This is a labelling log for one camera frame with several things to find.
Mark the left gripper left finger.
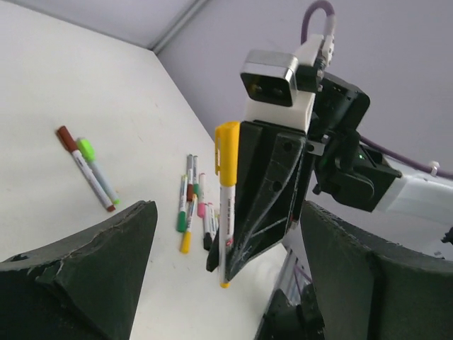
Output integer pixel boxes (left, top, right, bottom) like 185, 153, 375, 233
1, 201, 158, 339

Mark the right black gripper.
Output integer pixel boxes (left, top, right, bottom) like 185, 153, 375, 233
206, 74, 370, 280

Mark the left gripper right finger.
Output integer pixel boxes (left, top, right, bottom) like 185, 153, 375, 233
301, 201, 452, 339

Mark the light green cap marker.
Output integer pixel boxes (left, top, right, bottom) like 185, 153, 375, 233
76, 137, 120, 205

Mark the brown cap marker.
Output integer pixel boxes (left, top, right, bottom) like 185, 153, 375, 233
56, 125, 115, 213
186, 154, 194, 202

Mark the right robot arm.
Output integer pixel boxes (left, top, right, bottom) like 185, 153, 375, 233
226, 73, 452, 278

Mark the magenta cap marker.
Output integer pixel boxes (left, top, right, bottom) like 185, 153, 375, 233
203, 203, 215, 240

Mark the black cap marker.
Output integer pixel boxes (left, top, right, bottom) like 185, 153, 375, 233
203, 203, 219, 251

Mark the dark green cap marker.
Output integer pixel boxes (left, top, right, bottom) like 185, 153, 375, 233
176, 174, 188, 233

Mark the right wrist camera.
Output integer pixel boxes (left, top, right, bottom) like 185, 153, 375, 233
241, 33, 334, 132

